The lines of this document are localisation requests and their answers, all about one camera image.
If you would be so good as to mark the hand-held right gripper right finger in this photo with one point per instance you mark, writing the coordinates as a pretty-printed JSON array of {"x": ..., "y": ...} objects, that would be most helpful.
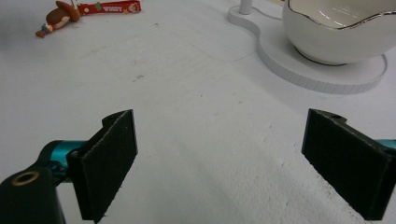
[{"x": 348, "y": 161}]

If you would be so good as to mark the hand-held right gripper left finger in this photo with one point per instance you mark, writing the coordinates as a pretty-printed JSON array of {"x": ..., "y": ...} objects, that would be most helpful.
[{"x": 104, "y": 165}]

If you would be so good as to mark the white stand base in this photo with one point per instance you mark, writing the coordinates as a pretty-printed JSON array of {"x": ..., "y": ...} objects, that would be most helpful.
[{"x": 311, "y": 73}]

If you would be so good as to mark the white bowl with silver rim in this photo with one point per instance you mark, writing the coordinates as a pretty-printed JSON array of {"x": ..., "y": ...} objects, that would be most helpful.
[{"x": 341, "y": 29}]

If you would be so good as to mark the white stand pole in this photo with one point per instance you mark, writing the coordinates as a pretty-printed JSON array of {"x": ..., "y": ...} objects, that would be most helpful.
[{"x": 245, "y": 6}]

